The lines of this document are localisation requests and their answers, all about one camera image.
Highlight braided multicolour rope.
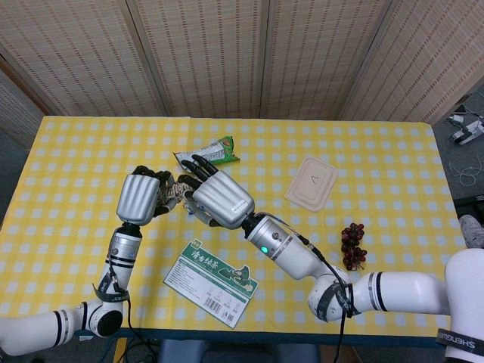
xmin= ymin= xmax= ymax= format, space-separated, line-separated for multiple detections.
xmin=158 ymin=180 xmax=197 ymax=213

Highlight green tea packaging card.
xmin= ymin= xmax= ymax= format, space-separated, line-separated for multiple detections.
xmin=163 ymin=240 xmax=259 ymax=329

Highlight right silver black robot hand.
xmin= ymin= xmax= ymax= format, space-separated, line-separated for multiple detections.
xmin=177 ymin=153 xmax=256 ymax=231

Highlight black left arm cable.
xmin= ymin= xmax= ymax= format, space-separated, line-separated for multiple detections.
xmin=92 ymin=260 xmax=160 ymax=363

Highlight thin white floor cable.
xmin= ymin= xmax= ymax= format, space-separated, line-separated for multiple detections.
xmin=449 ymin=158 xmax=484 ymax=186

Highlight bamboo folding screen panel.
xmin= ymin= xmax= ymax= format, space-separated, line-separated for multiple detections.
xmin=340 ymin=0 xmax=484 ymax=126
xmin=260 ymin=0 xmax=396 ymax=121
xmin=0 ymin=0 xmax=169 ymax=118
xmin=0 ymin=67 xmax=45 ymax=150
xmin=126 ymin=0 xmax=273 ymax=119

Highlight dark red grape bunch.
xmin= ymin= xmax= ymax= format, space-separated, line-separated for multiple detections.
xmin=340 ymin=222 xmax=368 ymax=271

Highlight grey shoe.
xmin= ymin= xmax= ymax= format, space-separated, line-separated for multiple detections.
xmin=458 ymin=214 xmax=484 ymax=249

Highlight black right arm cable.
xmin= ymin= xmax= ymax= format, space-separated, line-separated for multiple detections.
xmin=260 ymin=213 xmax=362 ymax=363

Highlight beige rectangular container lid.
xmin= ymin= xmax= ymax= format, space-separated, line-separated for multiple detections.
xmin=284 ymin=157 xmax=339 ymax=213

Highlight white black floor device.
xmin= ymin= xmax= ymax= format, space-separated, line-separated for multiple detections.
xmin=448 ymin=104 xmax=484 ymax=147

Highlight yellow white checkered tablecloth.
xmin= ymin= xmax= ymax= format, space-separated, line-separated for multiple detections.
xmin=0 ymin=115 xmax=472 ymax=340

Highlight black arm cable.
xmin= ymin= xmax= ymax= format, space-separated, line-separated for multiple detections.
xmin=92 ymin=260 xmax=160 ymax=363
xmin=260 ymin=213 xmax=362 ymax=363

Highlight blue chair seat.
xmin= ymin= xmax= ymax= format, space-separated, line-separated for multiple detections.
xmin=157 ymin=339 xmax=321 ymax=363

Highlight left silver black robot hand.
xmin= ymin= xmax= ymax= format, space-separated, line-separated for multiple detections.
xmin=115 ymin=164 xmax=178 ymax=228

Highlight green snack bag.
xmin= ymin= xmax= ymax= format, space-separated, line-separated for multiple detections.
xmin=172 ymin=135 xmax=241 ymax=177

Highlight black box on floor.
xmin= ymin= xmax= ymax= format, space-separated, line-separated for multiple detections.
xmin=453 ymin=194 xmax=484 ymax=219

